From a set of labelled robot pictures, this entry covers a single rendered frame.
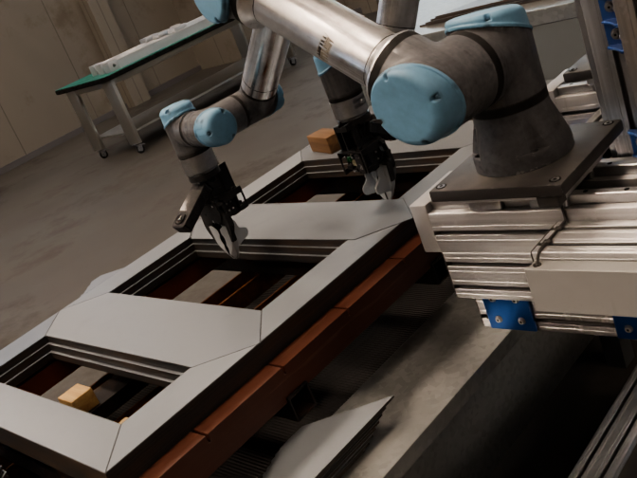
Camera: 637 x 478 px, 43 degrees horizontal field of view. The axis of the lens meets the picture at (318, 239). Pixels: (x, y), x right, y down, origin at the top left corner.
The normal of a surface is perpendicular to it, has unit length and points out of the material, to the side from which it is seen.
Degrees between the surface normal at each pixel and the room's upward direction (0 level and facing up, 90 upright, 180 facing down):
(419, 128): 94
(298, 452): 0
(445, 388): 0
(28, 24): 90
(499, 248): 90
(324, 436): 0
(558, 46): 90
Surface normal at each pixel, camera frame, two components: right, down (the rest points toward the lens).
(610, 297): -0.61, 0.50
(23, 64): 0.71, 0.00
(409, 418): -0.35, -0.87
